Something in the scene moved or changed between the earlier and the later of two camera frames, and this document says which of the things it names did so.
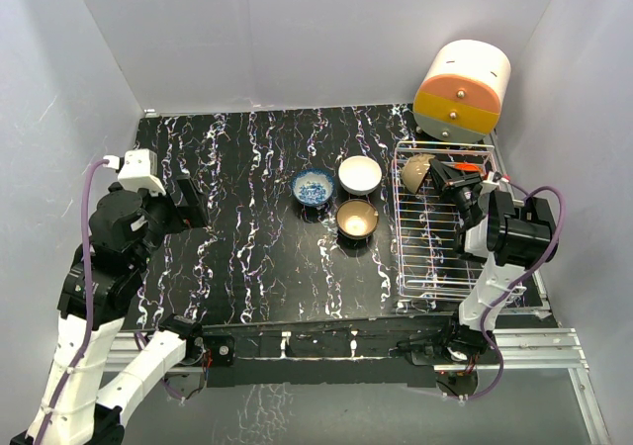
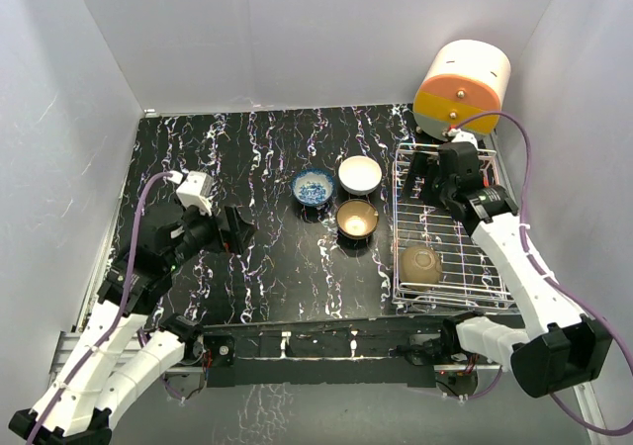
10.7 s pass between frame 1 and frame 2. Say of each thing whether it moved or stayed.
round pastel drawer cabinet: stayed
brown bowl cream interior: stayed
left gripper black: moved
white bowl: stayed
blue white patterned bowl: stayed
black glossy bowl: moved
